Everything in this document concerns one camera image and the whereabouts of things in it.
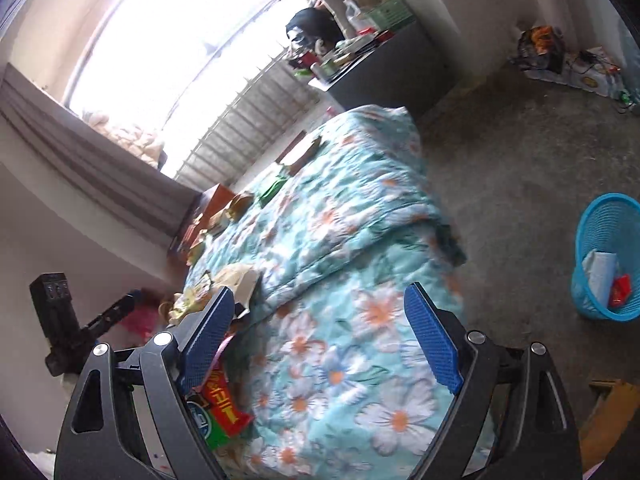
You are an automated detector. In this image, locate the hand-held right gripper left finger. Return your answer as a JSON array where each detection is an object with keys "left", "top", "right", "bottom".
[{"left": 54, "top": 285, "right": 236, "bottom": 480}]

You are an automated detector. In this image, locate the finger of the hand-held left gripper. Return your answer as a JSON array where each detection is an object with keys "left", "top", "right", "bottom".
[{"left": 82, "top": 289, "right": 147, "bottom": 342}]

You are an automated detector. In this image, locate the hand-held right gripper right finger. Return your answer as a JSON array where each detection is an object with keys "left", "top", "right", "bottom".
[{"left": 402, "top": 281, "right": 583, "bottom": 480}]

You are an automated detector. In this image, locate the pink towel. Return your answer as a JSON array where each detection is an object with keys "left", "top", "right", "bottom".
[{"left": 122, "top": 287, "right": 168, "bottom": 342}]

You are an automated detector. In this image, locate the green snack bag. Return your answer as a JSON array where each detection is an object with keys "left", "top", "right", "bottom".
[{"left": 185, "top": 367, "right": 255, "bottom": 453}]

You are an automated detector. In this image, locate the white blue carton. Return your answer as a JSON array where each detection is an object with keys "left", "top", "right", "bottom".
[{"left": 582, "top": 249, "right": 622, "bottom": 292}]

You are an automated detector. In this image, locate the red plastic bag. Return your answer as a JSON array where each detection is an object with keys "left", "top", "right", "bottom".
[{"left": 609, "top": 275, "right": 633, "bottom": 309}]

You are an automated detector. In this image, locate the blue plastic basket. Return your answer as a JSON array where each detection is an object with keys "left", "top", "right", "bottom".
[{"left": 570, "top": 192, "right": 640, "bottom": 322}]

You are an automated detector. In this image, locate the yellow green snack packet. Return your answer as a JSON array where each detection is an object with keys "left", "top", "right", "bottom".
[{"left": 187, "top": 232, "right": 217, "bottom": 263}]

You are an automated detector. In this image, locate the floral quilted blanket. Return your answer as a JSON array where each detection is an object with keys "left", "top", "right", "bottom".
[{"left": 182, "top": 105, "right": 496, "bottom": 480}]

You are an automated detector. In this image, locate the small brown striped packet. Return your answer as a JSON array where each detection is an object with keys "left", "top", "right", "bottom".
[{"left": 220, "top": 192, "right": 257, "bottom": 222}]

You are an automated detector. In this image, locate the orange cardboard box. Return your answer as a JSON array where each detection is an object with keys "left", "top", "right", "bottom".
[{"left": 167, "top": 182, "right": 236, "bottom": 261}]

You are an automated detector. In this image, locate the beige curtain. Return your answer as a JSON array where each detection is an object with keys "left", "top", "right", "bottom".
[{"left": 0, "top": 66, "right": 211, "bottom": 222}]

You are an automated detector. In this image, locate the bright green packet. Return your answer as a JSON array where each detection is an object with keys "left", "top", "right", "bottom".
[{"left": 257, "top": 172, "right": 292, "bottom": 207}]

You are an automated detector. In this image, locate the cream fluffy cloth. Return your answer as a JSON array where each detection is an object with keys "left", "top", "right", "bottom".
[{"left": 82, "top": 107, "right": 169, "bottom": 167}]

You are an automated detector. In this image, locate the brown wooden board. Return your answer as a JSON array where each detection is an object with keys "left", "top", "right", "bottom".
[{"left": 580, "top": 379, "right": 640, "bottom": 467}]

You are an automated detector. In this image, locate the metal window railing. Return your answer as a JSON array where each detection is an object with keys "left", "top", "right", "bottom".
[{"left": 172, "top": 42, "right": 326, "bottom": 193}]

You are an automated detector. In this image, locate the grey cabinet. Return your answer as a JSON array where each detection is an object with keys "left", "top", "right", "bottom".
[{"left": 307, "top": 20, "right": 451, "bottom": 117}]

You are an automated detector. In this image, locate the black bag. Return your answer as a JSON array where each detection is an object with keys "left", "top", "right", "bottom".
[{"left": 286, "top": 7, "right": 346, "bottom": 56}]

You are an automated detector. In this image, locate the green plastic basket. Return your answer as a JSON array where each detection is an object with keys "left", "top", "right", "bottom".
[{"left": 367, "top": 0, "right": 417, "bottom": 31}]

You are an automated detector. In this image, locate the white plastic jug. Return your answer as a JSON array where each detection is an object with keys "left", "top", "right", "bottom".
[{"left": 344, "top": 0, "right": 368, "bottom": 31}]

